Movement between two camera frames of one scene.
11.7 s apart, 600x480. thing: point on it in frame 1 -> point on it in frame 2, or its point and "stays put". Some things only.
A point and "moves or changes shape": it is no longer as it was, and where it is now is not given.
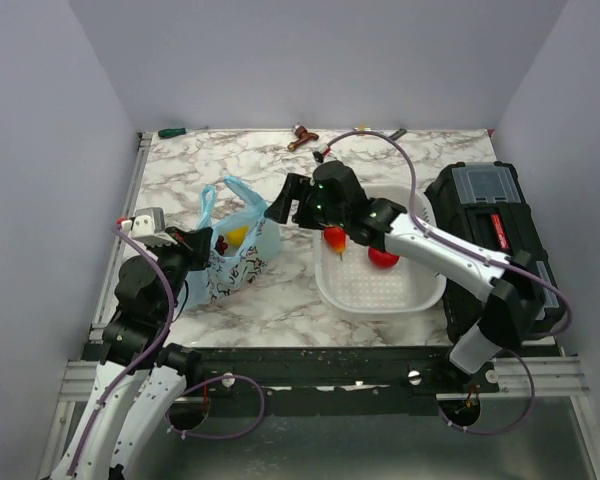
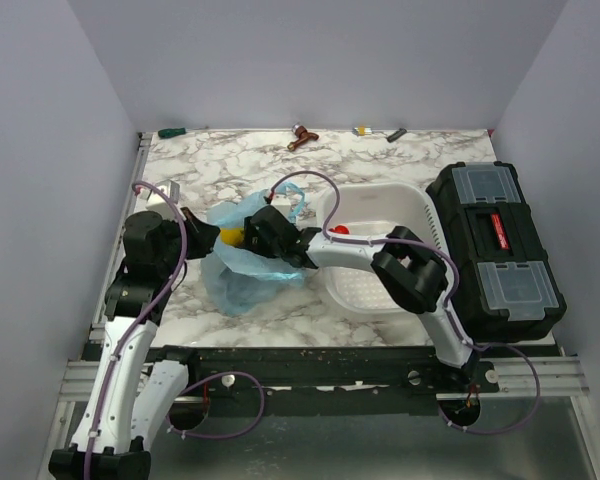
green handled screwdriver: x=171 y=132 stays put
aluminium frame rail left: x=125 y=210 stays put
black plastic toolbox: x=485 y=204 stays put
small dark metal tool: x=400 y=132 stays put
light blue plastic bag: x=244 y=240 moves or changes shape
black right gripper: x=299 y=187 -> x=250 y=234
